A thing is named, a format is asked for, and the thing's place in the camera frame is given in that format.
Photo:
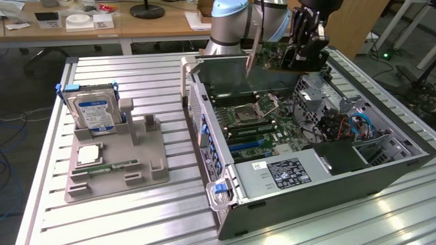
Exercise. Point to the grey parts rack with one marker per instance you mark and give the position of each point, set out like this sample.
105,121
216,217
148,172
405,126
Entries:
123,158

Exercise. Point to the green graphics card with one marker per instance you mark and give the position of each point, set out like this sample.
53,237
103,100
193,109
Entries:
272,54

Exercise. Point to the red packet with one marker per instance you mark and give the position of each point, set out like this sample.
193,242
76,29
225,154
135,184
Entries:
105,8

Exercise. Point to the blue case latch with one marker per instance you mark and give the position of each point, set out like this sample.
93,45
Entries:
217,187

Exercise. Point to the wooden cabinet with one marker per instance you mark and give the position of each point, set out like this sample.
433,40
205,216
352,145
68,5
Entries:
353,23

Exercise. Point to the brown cardboard box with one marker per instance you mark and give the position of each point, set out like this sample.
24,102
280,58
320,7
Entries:
204,7

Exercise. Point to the hard disk blue caddy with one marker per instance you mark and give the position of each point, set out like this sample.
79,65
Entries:
92,112

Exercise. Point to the white table frame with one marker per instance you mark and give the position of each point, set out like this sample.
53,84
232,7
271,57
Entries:
401,25

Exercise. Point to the white paper stack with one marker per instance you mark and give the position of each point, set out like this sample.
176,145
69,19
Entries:
197,21

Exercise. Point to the small white box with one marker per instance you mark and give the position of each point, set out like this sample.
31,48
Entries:
103,21

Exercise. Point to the silver CPU chip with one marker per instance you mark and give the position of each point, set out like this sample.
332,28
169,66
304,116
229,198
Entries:
89,154

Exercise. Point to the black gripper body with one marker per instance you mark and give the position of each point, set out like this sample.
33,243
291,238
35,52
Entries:
320,6

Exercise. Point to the black round lamp base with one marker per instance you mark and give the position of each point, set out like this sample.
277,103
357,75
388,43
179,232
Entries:
147,11

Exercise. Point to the white round dish box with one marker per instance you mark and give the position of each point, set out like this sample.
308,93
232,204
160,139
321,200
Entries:
80,23

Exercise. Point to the white paper slip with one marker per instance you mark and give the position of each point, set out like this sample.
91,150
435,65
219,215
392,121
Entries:
16,26

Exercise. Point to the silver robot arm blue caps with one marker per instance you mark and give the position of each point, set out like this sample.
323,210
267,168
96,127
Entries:
228,30

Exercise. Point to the wooden desk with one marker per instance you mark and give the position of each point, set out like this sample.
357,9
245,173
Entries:
153,28

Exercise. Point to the grey open PC case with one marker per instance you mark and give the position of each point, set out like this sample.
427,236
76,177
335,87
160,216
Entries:
307,204

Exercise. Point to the metal disk bay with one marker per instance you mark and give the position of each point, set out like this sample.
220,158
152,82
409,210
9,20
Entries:
316,92

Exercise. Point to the grey power supply unit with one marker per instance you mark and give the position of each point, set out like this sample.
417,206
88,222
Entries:
272,173

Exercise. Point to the white box black lid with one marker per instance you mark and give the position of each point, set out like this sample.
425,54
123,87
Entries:
48,20

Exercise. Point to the green indicator light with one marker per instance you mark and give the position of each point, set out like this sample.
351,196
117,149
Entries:
385,55

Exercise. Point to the green RAM stick white label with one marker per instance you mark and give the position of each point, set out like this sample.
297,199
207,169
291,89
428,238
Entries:
108,167

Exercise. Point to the metal socket cover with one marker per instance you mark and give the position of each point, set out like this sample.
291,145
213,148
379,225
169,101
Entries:
268,102

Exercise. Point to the green motherboard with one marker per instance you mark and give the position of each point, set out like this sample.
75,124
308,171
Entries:
272,135

